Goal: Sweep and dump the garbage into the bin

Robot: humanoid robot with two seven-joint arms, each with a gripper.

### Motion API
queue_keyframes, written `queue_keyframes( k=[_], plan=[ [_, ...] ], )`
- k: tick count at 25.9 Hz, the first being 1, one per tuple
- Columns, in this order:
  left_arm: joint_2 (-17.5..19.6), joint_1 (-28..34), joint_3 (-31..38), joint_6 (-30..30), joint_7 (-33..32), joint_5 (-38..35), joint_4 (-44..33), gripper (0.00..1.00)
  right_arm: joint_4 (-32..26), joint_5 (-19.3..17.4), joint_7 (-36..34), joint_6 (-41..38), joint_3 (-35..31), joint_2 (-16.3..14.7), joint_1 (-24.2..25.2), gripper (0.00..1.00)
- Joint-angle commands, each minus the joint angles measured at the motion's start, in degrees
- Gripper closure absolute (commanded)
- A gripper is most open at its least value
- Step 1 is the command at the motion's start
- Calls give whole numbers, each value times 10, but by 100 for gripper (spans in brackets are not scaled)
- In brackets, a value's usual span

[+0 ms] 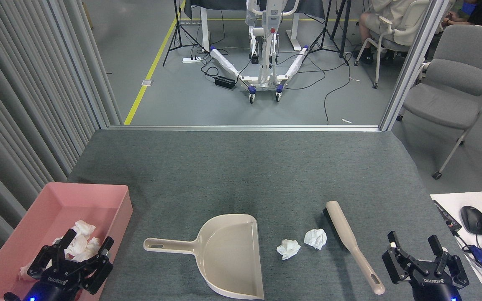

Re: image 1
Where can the white power strip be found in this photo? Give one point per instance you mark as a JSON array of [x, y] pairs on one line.
[[191, 60]]

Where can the silver post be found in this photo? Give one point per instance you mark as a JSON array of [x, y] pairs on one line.
[[412, 62]]

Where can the small white tissue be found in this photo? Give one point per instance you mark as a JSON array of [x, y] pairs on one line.
[[288, 249]]

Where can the silver table edge rail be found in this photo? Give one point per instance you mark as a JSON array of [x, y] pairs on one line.
[[245, 128]]

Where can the white-legged desk with dark cloth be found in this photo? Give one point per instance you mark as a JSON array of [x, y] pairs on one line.
[[216, 4]]

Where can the black computer mouse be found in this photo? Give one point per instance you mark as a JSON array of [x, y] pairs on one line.
[[473, 219]]

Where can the seated person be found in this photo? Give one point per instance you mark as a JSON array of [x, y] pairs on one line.
[[385, 12]]

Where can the beige hand brush black bristles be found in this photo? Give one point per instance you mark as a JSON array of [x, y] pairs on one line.
[[345, 230]]

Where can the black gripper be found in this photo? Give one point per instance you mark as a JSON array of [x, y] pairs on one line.
[[57, 288], [431, 288]]

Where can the black power adapter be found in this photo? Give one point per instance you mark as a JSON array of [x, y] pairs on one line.
[[225, 82]]

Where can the grey padded chair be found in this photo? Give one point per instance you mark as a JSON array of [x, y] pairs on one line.
[[442, 104]]

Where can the large white tissue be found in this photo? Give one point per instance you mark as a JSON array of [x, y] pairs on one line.
[[315, 239]]

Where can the white office chair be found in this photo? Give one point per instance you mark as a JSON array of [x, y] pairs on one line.
[[410, 35]]

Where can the white stand on wheels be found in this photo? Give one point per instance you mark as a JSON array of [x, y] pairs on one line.
[[262, 78]]

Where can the black tripod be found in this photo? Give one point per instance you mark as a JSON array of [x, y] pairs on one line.
[[345, 25], [178, 21]]

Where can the pink plastic bin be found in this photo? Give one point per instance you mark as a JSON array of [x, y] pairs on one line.
[[78, 205]]

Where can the blue box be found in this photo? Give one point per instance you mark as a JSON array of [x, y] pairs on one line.
[[469, 6]]

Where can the grey ribbed partition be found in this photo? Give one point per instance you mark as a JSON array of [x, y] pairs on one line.
[[15, 104]]

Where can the beige plastic dustpan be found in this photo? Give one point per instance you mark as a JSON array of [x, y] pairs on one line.
[[228, 255]]

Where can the metal floor outlet plate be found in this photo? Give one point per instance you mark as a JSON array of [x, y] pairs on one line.
[[147, 82]]

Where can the black flat control device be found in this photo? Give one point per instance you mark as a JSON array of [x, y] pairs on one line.
[[446, 215]]

